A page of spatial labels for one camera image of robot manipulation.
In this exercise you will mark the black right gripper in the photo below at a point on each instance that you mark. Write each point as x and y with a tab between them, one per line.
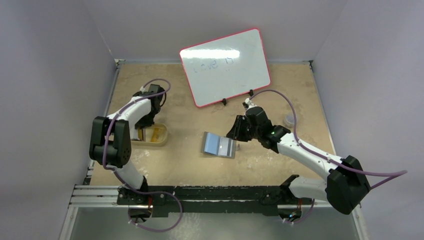
242	127

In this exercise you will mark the orange credit card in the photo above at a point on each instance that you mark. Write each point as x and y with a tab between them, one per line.
157	135

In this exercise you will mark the grey leather card holder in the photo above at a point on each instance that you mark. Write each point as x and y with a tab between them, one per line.
210	145

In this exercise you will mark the grey credit card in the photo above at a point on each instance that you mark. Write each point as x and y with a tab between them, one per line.
226	146

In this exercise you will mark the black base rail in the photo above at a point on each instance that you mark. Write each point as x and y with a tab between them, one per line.
268	200

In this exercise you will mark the red framed whiteboard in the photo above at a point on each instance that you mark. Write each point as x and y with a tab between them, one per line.
226	67

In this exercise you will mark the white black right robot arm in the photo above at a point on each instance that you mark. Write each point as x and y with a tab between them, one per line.
341	184

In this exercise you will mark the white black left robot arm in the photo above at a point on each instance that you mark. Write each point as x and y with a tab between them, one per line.
112	135

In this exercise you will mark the small clear plastic cup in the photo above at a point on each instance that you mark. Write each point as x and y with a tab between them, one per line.
289	120

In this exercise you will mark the beige plastic tray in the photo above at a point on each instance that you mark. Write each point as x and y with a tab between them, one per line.
148	132

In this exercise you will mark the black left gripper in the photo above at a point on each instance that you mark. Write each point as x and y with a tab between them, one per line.
144	123

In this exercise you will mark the aluminium frame rail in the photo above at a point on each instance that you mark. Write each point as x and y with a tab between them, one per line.
95	196

